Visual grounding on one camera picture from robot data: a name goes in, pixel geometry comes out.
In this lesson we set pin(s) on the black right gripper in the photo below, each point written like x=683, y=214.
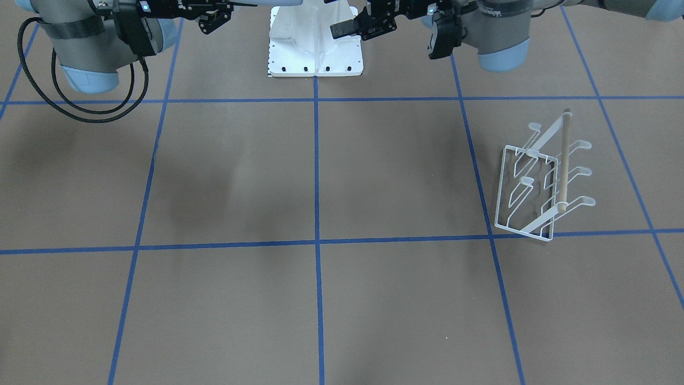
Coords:
x=172, y=7

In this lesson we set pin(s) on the white wire cup holder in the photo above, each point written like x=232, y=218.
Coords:
x=535, y=181

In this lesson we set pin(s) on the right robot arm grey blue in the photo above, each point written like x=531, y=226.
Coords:
x=94, y=39

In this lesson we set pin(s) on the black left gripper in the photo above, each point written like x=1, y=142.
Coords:
x=407, y=10

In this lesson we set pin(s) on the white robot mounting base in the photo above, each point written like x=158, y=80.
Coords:
x=301, y=42

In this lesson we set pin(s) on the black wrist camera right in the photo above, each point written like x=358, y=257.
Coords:
x=131, y=28

